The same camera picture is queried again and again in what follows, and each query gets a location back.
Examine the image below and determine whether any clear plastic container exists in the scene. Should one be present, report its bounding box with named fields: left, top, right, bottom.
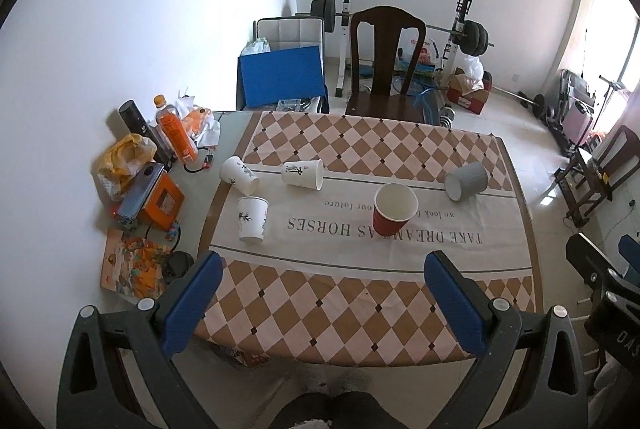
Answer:
left=275, top=98, right=321, bottom=114

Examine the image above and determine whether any pink suitcase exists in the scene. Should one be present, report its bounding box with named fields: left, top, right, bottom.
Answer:
left=565, top=101, right=595, bottom=146

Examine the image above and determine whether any dark wooden chair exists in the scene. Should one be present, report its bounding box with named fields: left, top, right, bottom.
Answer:
left=345, top=6, right=441, bottom=126

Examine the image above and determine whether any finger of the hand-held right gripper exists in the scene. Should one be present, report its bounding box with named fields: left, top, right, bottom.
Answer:
left=565, top=233, right=620, bottom=300
left=605, top=235, right=640, bottom=306

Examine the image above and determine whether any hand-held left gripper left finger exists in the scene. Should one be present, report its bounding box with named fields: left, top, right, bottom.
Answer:
left=57, top=253, right=225, bottom=429

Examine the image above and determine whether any brown wooden chair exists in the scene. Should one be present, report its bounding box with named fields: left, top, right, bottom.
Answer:
left=554, top=125, right=640, bottom=230

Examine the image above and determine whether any red cardboard box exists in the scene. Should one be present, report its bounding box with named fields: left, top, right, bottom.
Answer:
left=446, top=68, right=493, bottom=116

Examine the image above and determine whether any black round object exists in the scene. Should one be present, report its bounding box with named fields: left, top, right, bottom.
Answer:
left=164, top=251, right=195, bottom=282

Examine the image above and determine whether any barbell with black plates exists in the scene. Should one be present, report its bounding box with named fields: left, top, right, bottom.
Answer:
left=295, top=0, right=496, bottom=58

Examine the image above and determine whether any small barbell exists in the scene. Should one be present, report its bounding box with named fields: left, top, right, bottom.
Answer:
left=492, top=86, right=557, bottom=118

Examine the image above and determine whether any orange box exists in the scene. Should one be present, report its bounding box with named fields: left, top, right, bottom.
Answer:
left=137, top=174, right=186, bottom=232

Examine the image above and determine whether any checked brown tablecloth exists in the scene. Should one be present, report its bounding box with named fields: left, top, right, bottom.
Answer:
left=192, top=110, right=536, bottom=368

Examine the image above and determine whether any colourful picture book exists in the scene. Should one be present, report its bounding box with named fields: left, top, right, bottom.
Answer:
left=100, top=229, right=173, bottom=300

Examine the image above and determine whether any white padded chair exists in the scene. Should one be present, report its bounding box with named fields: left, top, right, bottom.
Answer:
left=235, top=16, right=327, bottom=112

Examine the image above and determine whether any blue board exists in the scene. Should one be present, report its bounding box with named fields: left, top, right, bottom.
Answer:
left=238, top=45, right=326, bottom=110

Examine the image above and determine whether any red white plastic bag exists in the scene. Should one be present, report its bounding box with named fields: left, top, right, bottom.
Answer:
left=399, top=28, right=441, bottom=70

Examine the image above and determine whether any yellow plastic bag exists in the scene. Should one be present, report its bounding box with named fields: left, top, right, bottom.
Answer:
left=91, top=133, right=158, bottom=202

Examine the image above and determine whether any grey blue device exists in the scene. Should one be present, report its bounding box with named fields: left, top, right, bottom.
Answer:
left=112, top=163, right=166, bottom=227

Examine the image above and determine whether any white barbell rack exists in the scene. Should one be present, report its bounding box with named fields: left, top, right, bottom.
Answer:
left=334, top=0, right=475, bottom=100

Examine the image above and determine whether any orange snack packet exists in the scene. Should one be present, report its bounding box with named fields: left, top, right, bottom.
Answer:
left=180, top=106, right=210, bottom=137

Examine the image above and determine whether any white crumpled plastic bag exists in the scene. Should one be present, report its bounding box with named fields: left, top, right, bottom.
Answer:
left=175, top=96, right=222, bottom=148

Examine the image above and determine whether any blue hose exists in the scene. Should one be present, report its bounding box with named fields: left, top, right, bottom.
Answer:
left=407, top=85, right=438, bottom=122

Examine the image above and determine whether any black cylindrical bottle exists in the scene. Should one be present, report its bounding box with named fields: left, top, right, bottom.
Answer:
left=118, top=100, right=172, bottom=167

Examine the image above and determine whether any glass topped wooden table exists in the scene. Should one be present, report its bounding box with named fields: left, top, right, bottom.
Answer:
left=107, top=109, right=545, bottom=369

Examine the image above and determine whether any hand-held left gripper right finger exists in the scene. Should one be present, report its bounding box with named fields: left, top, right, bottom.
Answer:
left=424, top=250, right=592, bottom=429

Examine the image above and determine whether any grey cup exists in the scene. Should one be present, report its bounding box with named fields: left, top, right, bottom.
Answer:
left=444, top=162, right=489, bottom=202

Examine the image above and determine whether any orange drink bottle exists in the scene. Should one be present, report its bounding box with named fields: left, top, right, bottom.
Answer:
left=152, top=95, right=199, bottom=163

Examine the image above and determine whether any white paper cup plant print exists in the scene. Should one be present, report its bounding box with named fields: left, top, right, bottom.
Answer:
left=219, top=156, right=260, bottom=196
left=282, top=159, right=325, bottom=192
left=237, top=196, right=270, bottom=244

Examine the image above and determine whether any red paper cup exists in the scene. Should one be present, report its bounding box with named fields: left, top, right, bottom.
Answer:
left=373, top=182, right=420, bottom=238

